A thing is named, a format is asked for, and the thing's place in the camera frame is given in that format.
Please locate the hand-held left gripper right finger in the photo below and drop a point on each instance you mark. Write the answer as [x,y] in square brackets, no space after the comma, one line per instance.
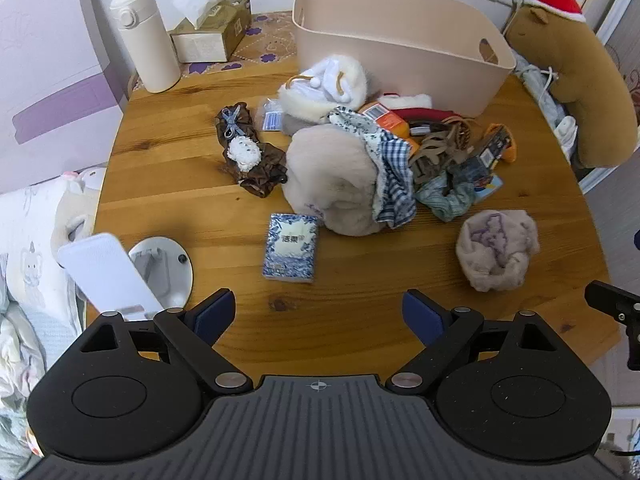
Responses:
[422,317]

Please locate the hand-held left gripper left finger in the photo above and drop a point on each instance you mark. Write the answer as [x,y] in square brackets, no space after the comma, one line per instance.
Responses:
[217,310]

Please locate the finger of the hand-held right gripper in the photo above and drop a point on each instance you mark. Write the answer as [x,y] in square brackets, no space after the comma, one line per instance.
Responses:
[617,310]
[637,238]

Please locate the blue white tissue pack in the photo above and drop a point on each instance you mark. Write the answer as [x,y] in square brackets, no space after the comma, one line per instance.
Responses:
[291,247]

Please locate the beige cloth purple outline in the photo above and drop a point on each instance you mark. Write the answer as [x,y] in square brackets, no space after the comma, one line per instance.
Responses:
[495,250]

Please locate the blue green scrunchie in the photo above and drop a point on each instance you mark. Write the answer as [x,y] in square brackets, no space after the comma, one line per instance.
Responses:
[450,200]

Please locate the cartoon print tissue pack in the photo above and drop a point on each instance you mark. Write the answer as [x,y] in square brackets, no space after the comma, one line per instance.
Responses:
[489,187]

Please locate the blue checked cloth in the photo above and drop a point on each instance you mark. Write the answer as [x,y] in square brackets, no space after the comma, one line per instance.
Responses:
[395,170]

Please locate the taupe hair claw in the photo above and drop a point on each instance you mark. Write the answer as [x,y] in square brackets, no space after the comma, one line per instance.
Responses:
[427,167]

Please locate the beige fluffy hat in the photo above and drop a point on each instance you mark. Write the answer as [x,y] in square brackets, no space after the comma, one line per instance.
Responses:
[330,180]

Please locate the small black box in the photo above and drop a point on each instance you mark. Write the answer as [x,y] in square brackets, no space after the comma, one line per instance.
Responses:
[482,157]

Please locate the tan hair claw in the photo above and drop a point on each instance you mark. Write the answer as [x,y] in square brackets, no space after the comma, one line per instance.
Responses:
[445,140]

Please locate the clear plastic packet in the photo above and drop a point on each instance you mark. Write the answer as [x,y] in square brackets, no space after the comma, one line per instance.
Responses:
[269,119]

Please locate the orange bottle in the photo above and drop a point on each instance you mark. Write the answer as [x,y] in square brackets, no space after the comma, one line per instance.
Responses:
[387,120]

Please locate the red white plush sock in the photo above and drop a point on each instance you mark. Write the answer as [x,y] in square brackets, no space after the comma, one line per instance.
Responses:
[420,107]

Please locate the white fluffy hat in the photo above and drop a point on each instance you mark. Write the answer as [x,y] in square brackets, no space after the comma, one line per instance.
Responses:
[330,80]

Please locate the beige plastic container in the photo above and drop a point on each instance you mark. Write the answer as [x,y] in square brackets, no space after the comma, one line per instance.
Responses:
[390,60]

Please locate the white phone stand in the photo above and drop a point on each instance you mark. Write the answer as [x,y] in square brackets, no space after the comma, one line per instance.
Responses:
[100,270]

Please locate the white charger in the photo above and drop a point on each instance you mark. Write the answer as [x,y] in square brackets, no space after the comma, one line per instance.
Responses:
[567,135]

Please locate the small orange object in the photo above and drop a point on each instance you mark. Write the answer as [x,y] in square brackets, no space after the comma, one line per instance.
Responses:
[507,142]

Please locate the brown capybara plush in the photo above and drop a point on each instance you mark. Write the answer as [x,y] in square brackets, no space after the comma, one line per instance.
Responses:
[585,85]

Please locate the light blue cloth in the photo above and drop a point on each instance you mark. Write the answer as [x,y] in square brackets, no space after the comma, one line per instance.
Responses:
[537,95]

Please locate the cream plush toy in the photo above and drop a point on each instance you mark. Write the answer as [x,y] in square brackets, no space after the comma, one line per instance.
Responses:
[75,200]

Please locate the white printed bedding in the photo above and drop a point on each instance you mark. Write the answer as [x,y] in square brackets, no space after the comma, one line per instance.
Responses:
[25,310]

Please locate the cream thermos bottle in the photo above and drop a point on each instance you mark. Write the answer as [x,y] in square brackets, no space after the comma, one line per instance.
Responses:
[147,45]

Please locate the gold tissue box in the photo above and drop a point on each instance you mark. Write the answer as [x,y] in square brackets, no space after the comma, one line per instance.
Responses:
[210,35]

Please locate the brown floral paper mat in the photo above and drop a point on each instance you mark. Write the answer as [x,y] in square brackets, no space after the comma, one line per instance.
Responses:
[270,35]

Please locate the white purple cardboard box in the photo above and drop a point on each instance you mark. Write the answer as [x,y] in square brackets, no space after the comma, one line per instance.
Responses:
[45,85]

